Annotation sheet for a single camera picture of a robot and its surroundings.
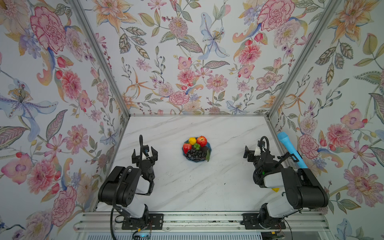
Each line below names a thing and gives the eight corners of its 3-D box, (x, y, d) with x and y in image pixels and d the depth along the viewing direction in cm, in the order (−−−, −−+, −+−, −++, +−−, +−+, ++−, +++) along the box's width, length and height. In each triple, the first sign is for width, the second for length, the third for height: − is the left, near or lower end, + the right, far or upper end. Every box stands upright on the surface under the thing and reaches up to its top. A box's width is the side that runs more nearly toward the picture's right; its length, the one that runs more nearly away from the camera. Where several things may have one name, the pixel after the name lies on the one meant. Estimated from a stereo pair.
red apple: (195, 144, 104) (195, 139, 100) (200, 139, 107) (201, 134, 102) (202, 149, 102) (202, 144, 97) (207, 144, 104) (208, 139, 100)
